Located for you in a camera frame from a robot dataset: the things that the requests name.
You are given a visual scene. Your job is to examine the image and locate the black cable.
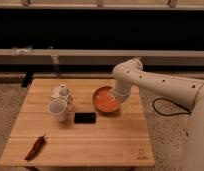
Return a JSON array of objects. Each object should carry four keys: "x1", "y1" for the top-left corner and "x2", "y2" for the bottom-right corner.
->
[{"x1": 152, "y1": 97, "x2": 192, "y2": 117}]

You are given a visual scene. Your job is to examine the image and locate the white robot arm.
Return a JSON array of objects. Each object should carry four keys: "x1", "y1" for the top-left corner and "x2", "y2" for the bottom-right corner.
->
[{"x1": 113, "y1": 58, "x2": 204, "y2": 171}]

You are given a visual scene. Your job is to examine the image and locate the red chili pepper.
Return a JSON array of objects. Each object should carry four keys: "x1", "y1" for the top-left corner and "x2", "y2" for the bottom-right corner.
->
[{"x1": 25, "y1": 136, "x2": 46, "y2": 161}]

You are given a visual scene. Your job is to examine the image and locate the black rectangular block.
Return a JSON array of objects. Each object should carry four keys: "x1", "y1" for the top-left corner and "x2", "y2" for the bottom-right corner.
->
[{"x1": 74, "y1": 112, "x2": 96, "y2": 123}]

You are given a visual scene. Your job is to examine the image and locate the white cup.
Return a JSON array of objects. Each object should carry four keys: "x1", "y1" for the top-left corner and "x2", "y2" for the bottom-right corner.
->
[{"x1": 47, "y1": 98, "x2": 68, "y2": 122}]

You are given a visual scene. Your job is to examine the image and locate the orange bowl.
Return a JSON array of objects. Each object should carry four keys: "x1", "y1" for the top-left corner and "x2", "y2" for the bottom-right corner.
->
[{"x1": 93, "y1": 86, "x2": 120, "y2": 113}]

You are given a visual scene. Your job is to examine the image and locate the wooden table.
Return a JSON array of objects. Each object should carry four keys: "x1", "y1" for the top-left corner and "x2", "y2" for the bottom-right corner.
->
[{"x1": 0, "y1": 79, "x2": 155, "y2": 167}]

